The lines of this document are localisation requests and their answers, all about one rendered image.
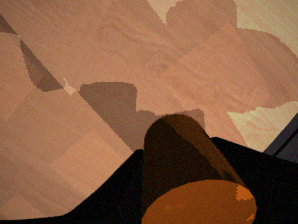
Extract orange tapered knob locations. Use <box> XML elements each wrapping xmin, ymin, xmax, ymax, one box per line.
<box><xmin>141</xmin><ymin>113</ymin><xmax>257</xmax><ymax>224</ymax></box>

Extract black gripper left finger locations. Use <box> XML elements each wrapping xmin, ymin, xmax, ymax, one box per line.
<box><xmin>0</xmin><ymin>149</ymin><xmax>144</xmax><ymax>224</ymax></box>

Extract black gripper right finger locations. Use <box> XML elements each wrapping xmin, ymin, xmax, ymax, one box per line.
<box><xmin>212</xmin><ymin>137</ymin><xmax>298</xmax><ymax>224</ymax></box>

